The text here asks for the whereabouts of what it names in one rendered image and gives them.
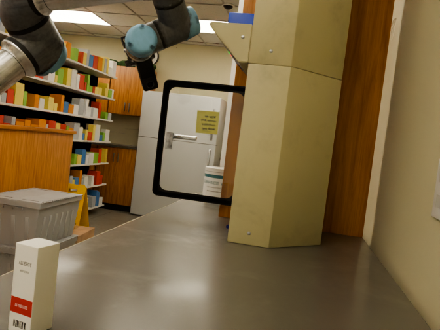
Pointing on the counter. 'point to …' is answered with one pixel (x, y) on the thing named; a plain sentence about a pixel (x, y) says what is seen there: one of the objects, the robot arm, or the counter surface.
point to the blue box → (241, 18)
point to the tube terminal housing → (289, 122)
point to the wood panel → (352, 115)
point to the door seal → (162, 135)
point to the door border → (164, 135)
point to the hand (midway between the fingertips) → (139, 63)
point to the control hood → (235, 40)
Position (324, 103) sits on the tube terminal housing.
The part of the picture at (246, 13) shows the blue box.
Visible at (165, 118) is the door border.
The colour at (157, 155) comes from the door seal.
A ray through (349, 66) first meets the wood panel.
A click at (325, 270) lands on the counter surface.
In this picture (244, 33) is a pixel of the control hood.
